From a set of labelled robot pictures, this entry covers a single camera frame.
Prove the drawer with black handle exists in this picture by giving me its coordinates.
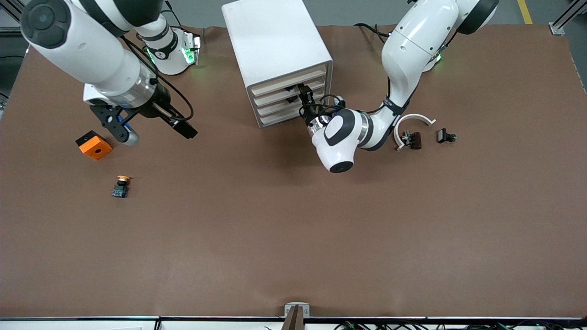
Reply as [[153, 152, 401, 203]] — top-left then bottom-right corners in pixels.
[[254, 77, 328, 108]]

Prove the beige cabinet drawer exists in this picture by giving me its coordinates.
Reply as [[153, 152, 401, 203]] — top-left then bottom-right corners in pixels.
[[259, 99, 329, 127], [251, 67, 327, 98], [256, 88, 328, 118]]

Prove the white drawer cabinet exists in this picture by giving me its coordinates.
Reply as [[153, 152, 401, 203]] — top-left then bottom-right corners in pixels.
[[222, 0, 334, 129]]

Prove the yellow push button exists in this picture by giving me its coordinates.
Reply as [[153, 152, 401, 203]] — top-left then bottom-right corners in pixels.
[[111, 175, 132, 199]]

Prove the silver base connector block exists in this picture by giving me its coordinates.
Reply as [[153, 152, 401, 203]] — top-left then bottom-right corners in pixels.
[[183, 28, 203, 66]]

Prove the white curved plastic piece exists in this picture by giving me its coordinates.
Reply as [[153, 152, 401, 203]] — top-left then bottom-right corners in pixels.
[[393, 113, 437, 152]]

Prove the dark brown component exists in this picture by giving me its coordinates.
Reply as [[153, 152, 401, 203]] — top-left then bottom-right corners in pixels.
[[401, 131, 423, 151]]

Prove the brown table mat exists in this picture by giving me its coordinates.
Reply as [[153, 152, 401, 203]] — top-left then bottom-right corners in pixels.
[[0, 24, 587, 319]]

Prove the black right camera bracket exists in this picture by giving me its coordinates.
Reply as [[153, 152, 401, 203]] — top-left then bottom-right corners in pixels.
[[89, 104, 131, 143]]

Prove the orange black switch box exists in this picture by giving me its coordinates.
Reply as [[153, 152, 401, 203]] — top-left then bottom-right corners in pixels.
[[75, 130, 113, 161]]

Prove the black base cable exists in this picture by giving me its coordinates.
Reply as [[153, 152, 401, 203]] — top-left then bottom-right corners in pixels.
[[354, 22, 390, 44]]

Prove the white table edge rail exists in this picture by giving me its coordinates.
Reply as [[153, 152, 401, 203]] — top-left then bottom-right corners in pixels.
[[0, 316, 587, 330]]

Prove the grey metal clamp bracket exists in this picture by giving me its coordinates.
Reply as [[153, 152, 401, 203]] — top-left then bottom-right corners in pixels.
[[284, 302, 311, 318]]

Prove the brown tapered post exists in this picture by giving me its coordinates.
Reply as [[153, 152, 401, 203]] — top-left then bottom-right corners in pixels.
[[281, 305, 306, 330]]

